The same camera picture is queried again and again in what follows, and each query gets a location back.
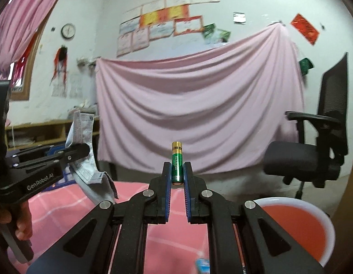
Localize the white wall paper sheet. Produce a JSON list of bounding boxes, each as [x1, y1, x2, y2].
[[68, 73, 83, 98], [52, 76, 68, 98]]

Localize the pink checked tablecloth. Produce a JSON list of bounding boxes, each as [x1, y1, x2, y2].
[[8, 179, 251, 274]]

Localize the red tassel wall ornament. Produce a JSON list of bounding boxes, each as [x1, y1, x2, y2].
[[50, 44, 69, 85]]

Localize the white wall-mounted fixture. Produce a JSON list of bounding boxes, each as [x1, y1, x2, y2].
[[76, 57, 98, 71]]

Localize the grey face mask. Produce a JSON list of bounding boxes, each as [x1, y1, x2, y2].
[[65, 111, 119, 205]]

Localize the red and white basin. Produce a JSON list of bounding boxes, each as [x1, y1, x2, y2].
[[255, 197, 336, 266]]

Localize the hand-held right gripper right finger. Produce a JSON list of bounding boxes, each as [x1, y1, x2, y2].
[[183, 161, 325, 274]]

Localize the pink curtain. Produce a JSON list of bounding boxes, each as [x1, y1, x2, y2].
[[0, 0, 73, 72]]

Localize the red wall paper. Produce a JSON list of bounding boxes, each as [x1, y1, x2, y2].
[[290, 13, 320, 45]]

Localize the wooden shelf unit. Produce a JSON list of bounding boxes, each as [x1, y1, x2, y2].
[[5, 118, 100, 150]]

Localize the green and gold battery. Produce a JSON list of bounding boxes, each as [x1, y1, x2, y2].
[[171, 141, 183, 185]]

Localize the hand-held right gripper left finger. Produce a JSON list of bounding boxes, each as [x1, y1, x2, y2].
[[26, 161, 173, 274]]

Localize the pile of papers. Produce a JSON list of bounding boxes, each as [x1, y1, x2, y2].
[[68, 100, 97, 119]]

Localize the group of wall certificates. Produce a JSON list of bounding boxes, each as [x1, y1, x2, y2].
[[116, 0, 221, 58]]

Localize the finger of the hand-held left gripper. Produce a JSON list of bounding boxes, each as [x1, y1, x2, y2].
[[11, 143, 90, 175], [5, 144, 70, 161]]

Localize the green wall packets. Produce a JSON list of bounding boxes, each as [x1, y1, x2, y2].
[[203, 24, 231, 45]]

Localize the wooden window frame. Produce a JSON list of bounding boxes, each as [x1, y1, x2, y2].
[[9, 31, 44, 102]]

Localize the black office chair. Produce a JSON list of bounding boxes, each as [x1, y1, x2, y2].
[[263, 52, 349, 199]]

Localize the pink hanging sheet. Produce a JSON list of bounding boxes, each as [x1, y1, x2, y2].
[[95, 23, 306, 175]]

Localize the blue cardboard box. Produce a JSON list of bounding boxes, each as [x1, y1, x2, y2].
[[50, 166, 78, 189]]

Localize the person's left hand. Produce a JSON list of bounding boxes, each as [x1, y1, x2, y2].
[[0, 200, 33, 242]]

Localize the green wall hanging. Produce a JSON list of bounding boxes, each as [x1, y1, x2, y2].
[[298, 58, 315, 76]]

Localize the round wall clock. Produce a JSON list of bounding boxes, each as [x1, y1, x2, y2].
[[61, 23, 76, 39]]

